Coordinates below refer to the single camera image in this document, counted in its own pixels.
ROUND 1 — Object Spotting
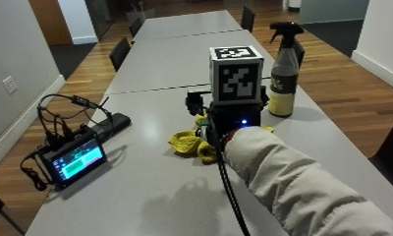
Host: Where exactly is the white wall outlet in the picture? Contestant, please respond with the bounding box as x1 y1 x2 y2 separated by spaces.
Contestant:
1 75 19 95

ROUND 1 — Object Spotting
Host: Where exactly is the grey bag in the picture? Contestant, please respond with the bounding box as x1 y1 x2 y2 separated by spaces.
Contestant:
124 2 157 25

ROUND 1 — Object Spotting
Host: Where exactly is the yellow cloth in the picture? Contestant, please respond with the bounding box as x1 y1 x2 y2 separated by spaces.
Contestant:
166 112 275 165

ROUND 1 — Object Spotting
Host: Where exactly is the black cable bundle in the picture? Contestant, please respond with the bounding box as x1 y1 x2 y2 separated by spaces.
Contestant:
19 92 116 192

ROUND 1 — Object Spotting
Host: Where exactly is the black glove cable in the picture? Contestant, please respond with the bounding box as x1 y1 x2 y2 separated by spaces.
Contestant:
205 109 253 236

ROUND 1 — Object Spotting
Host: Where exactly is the spray bottle with black trigger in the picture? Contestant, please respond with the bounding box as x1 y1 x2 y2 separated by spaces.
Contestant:
267 22 306 119

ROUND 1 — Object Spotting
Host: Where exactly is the small black screen device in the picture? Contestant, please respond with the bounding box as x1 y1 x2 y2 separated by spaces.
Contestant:
40 128 109 190

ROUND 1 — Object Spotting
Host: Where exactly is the white cube with black markers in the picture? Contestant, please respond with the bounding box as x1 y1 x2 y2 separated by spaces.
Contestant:
208 45 266 106

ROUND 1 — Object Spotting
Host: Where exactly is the black power bank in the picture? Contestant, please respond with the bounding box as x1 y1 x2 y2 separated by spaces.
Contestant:
88 112 132 143

